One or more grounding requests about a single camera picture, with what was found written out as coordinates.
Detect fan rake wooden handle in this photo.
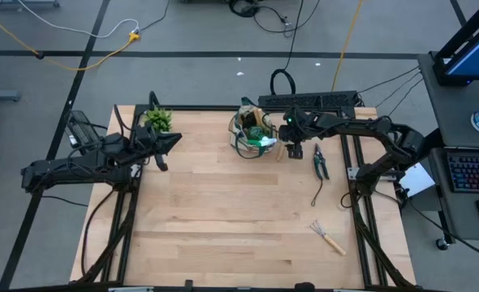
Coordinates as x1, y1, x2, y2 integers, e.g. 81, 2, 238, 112
309, 218, 347, 257

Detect black mesh power box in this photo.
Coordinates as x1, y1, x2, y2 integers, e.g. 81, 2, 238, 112
63, 109, 105, 153

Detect grey furniture foot bar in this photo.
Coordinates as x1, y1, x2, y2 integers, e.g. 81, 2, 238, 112
0, 0, 61, 10
0, 88, 21, 102

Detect coiled black floor cable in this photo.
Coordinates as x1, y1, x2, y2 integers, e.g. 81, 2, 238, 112
227, 0, 321, 36

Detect black aluminium table frame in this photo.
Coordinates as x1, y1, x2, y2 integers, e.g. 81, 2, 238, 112
76, 91, 418, 291

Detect backlit black keyboard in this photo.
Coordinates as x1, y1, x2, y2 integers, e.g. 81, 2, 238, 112
446, 152, 479, 194

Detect yellow hanging cord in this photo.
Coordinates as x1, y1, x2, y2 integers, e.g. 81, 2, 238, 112
330, 0, 365, 92

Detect thin black desk cable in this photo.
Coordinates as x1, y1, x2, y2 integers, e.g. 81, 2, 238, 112
359, 66, 422, 94

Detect black computer monitor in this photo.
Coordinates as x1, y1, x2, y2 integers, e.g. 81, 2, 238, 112
432, 0, 479, 87

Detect green-handled pruning shears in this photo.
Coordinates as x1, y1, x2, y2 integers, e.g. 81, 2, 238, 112
310, 143, 330, 208

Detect white paper sheet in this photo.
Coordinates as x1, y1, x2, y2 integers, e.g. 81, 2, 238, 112
397, 164, 436, 199

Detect green spray bottle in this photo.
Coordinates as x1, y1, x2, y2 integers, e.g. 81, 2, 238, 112
243, 125, 278, 149

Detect yellow floor extension cable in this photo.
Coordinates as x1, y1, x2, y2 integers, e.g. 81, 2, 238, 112
0, 6, 141, 72

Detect white floor cable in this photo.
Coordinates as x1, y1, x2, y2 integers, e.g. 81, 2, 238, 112
18, 0, 140, 40

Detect black hanging cable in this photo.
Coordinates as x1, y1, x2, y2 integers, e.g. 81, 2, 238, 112
270, 0, 305, 97

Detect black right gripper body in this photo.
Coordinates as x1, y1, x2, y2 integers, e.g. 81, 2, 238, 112
278, 105, 320, 149

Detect beige gardening bag green trim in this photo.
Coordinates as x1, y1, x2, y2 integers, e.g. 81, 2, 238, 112
227, 96, 279, 160

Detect long black controller box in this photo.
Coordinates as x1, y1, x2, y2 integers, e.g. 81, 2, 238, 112
257, 90, 361, 110

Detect grey computer desk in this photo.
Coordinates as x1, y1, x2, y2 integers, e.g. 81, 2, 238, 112
416, 52, 479, 243

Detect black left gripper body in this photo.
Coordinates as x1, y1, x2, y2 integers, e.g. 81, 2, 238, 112
132, 123, 163, 161

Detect artificial plant in white pot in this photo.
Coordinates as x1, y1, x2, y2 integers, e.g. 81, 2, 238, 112
144, 105, 175, 134

